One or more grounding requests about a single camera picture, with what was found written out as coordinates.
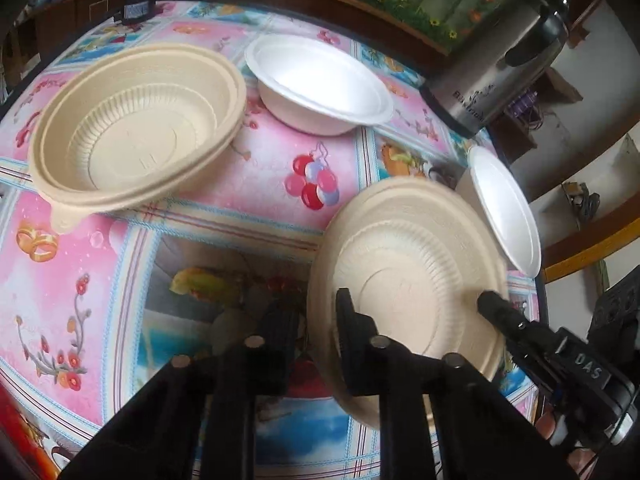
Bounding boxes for small black device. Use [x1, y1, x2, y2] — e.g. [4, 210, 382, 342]
[116, 0, 157, 26]

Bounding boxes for colourful printed tablecloth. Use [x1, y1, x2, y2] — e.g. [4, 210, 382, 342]
[0, 0, 547, 480]

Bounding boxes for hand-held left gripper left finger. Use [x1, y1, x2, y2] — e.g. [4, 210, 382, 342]
[57, 305, 302, 480]

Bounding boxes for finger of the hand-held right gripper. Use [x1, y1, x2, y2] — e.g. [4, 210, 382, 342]
[476, 291, 567, 377]

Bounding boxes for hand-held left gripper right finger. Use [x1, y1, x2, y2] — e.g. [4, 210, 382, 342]
[335, 287, 577, 480]

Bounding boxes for stainless steel thermos jug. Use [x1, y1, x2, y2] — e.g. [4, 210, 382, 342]
[419, 0, 571, 137]

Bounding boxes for white foam bowl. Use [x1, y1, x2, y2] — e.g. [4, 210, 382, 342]
[244, 34, 396, 136]
[454, 145, 543, 279]

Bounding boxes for beige ribbed plastic bowl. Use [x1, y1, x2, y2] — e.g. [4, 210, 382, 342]
[27, 42, 248, 234]
[306, 177, 510, 432]

